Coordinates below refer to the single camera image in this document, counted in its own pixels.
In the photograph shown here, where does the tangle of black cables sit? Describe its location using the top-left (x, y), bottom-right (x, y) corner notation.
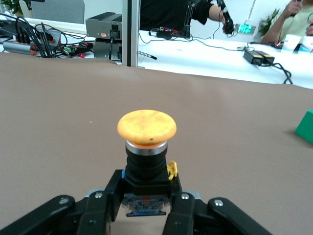
top-left (0, 13), bottom-right (95, 59)

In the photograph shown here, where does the grey hub with orange end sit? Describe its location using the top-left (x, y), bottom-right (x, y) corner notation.
top-left (2, 40), bottom-right (38, 56)

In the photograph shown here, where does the grey metal electronics box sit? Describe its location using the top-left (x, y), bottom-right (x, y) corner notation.
top-left (93, 38), bottom-right (123, 61)
top-left (85, 12), bottom-right (123, 39)

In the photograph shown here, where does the aluminium post with brackets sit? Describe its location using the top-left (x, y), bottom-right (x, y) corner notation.
top-left (121, 0), bottom-right (141, 69)

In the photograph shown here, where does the black power brick cable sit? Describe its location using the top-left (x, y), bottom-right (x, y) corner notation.
top-left (265, 62), bottom-right (293, 85)

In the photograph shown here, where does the yellow mushroom push button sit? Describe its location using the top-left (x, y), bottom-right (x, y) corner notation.
top-left (116, 109), bottom-right (178, 217)

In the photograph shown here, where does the black power brick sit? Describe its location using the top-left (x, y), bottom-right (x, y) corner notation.
top-left (243, 49), bottom-right (264, 66)
top-left (258, 50), bottom-right (276, 65)

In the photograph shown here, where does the small black electronics box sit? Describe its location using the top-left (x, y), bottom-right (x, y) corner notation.
top-left (156, 29), bottom-right (174, 40)

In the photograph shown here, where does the black hub with orange trim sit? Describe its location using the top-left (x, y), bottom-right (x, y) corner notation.
top-left (34, 28), bottom-right (62, 43)

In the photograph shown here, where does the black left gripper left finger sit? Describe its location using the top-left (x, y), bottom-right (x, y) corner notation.
top-left (0, 169), bottom-right (126, 235)

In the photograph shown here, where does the black toothed strap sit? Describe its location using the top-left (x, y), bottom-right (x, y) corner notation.
top-left (137, 50), bottom-right (157, 60)

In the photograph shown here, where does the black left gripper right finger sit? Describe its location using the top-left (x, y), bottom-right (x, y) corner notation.
top-left (162, 170), bottom-right (272, 235)

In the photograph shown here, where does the white paper cup blue print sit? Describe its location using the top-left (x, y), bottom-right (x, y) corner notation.
top-left (299, 36), bottom-right (313, 53)
top-left (281, 34), bottom-right (301, 53)

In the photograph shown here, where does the person in black shirt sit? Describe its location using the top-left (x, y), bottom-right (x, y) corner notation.
top-left (139, 0), bottom-right (236, 34)

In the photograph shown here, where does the device with green light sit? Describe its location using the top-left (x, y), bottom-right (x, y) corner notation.
top-left (233, 23), bottom-right (254, 35)

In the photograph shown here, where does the green potted plant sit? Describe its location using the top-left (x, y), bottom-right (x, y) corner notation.
top-left (258, 8), bottom-right (281, 37)
top-left (0, 0), bottom-right (27, 15)

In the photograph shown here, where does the black desk stand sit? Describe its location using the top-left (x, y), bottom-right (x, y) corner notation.
top-left (180, 0), bottom-right (197, 39)

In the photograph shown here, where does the green foam cube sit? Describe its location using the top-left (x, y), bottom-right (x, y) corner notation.
top-left (294, 109), bottom-right (313, 144)

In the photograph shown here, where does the brown table mat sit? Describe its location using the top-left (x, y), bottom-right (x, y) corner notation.
top-left (0, 52), bottom-right (313, 235)

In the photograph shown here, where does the person in pale green shirt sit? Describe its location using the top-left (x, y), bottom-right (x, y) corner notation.
top-left (260, 0), bottom-right (313, 45)

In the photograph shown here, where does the white side table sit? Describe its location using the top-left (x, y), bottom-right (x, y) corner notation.
top-left (0, 17), bottom-right (313, 90)

